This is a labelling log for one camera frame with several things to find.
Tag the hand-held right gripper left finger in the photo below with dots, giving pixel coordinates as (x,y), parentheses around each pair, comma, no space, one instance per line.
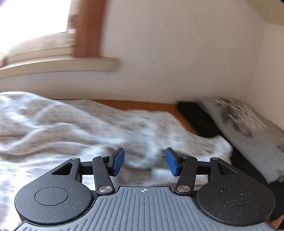
(118,162)

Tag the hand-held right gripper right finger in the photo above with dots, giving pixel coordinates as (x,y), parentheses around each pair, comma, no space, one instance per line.
(172,162)

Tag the grey patterned pajama top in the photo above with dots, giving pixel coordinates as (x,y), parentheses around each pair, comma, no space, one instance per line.
(66,124)

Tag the black folded garment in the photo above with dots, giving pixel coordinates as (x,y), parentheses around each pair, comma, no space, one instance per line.
(195,115)

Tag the grey printed t-shirt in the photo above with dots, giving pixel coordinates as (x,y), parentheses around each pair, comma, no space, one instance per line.
(244,133)

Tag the beige window sill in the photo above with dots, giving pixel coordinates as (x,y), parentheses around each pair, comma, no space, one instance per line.
(55,66)

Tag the wooden window trim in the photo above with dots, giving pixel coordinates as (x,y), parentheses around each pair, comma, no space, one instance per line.
(88,26)

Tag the white framed window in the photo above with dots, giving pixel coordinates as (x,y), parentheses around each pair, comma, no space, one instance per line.
(33,17)

